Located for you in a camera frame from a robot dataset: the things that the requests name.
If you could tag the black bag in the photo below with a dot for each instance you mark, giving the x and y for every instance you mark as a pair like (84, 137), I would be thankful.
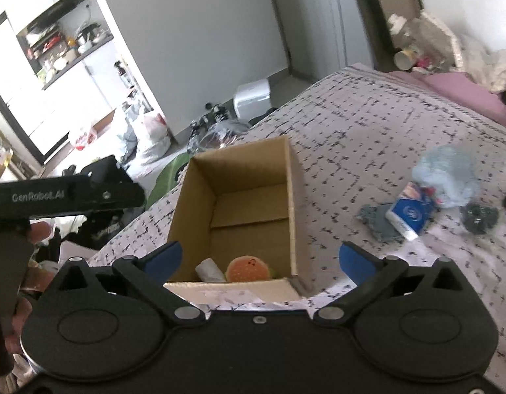
(103, 230)

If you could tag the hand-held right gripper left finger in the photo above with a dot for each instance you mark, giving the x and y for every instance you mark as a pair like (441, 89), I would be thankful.
(167, 259)

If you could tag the cluttered wall shelf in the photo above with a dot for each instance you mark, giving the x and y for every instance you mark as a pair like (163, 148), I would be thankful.
(60, 45)

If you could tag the clear plastic bag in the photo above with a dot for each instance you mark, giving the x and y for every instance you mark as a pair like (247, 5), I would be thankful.
(220, 133)

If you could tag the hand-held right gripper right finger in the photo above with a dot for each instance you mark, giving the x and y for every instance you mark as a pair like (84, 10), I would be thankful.
(354, 263)

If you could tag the grey door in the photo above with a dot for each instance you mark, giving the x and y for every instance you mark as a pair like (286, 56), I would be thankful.
(318, 12)

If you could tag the dark plush toy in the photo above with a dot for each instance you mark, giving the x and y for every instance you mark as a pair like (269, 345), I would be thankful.
(478, 217)

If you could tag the green cloth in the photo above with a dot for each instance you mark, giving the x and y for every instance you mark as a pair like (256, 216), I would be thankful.
(167, 180)

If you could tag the black camera gear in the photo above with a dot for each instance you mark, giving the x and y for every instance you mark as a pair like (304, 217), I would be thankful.
(210, 117)

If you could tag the white air purifier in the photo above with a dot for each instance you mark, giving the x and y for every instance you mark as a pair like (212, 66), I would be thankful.
(253, 99)

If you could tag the white round soft toy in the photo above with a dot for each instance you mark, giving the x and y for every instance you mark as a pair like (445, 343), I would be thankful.
(210, 271)

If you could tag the person's left hand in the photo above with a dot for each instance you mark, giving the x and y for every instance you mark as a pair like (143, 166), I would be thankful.
(40, 231)

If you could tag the cream crumpled bedding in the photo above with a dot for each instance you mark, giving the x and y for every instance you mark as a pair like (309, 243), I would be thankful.
(474, 49)

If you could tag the fluffy grey-blue plush ball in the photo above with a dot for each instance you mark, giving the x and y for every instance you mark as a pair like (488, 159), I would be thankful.
(445, 172)

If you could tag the white tube with blue label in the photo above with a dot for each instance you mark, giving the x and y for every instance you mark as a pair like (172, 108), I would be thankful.
(411, 213)

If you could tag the cardboard box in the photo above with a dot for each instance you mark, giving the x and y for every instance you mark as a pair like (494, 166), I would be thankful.
(253, 205)

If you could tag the grey plush toy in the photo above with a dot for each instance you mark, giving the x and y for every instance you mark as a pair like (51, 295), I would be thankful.
(378, 221)

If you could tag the paper cup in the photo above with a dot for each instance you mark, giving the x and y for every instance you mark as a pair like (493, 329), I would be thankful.
(404, 59)

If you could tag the clear jar with white lid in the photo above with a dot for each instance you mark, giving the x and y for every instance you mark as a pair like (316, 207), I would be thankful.
(400, 30)

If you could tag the pink pillow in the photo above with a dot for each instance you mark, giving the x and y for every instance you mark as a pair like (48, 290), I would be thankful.
(454, 90)

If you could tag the white plastic bag red print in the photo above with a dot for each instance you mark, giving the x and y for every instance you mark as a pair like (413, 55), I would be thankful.
(150, 135)

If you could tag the burger plush toy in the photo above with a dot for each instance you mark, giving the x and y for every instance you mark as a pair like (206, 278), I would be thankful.
(248, 270)

